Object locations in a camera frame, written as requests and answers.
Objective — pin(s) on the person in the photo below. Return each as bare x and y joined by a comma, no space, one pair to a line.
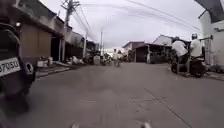
196,48
115,57
180,50

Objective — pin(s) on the utility pole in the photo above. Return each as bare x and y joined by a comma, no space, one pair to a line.
101,43
68,23

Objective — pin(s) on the grey concrete road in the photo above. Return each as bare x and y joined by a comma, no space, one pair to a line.
116,96

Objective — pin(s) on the low building with dark roof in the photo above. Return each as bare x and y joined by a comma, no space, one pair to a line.
146,50

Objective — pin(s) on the raised concrete kerb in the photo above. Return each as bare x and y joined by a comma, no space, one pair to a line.
51,70

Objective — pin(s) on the robot's own part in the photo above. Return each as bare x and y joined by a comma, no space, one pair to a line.
145,125

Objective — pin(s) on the row of buildings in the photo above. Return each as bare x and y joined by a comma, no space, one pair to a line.
36,36

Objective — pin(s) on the dark motorcycle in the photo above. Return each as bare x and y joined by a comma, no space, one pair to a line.
195,66
11,66

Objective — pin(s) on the white building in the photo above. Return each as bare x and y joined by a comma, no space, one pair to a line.
215,36

